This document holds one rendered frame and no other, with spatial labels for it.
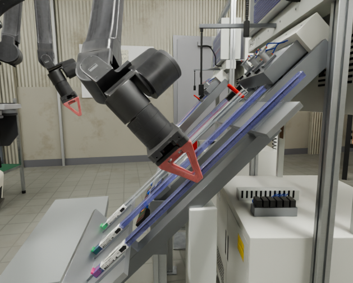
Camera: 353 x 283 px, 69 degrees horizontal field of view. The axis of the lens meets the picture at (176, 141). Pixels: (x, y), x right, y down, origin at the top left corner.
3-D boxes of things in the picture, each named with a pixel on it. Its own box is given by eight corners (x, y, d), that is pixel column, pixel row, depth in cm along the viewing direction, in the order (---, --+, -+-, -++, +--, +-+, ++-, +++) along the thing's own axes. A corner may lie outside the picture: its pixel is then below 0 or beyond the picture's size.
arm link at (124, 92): (98, 100, 43) (99, 94, 38) (128, 73, 45) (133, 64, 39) (127, 130, 45) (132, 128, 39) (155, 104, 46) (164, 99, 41)
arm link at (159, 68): (97, 97, 49) (75, 65, 42) (141, 59, 52) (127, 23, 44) (139, 132, 44) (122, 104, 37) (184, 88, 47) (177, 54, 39)
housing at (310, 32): (326, 68, 76) (295, 32, 74) (268, 81, 124) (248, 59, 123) (348, 48, 75) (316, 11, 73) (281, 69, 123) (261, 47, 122)
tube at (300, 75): (96, 278, 45) (91, 274, 45) (97, 273, 47) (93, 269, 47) (306, 76, 44) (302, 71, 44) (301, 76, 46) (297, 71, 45)
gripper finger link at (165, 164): (207, 160, 50) (175, 124, 48) (218, 170, 43) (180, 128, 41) (181, 184, 50) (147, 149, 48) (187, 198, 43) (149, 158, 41)
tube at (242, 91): (104, 230, 66) (100, 227, 66) (105, 227, 68) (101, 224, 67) (246, 91, 65) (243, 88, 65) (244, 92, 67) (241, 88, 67)
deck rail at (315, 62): (161, 221, 81) (147, 208, 80) (162, 218, 83) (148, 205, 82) (339, 54, 73) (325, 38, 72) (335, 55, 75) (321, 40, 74)
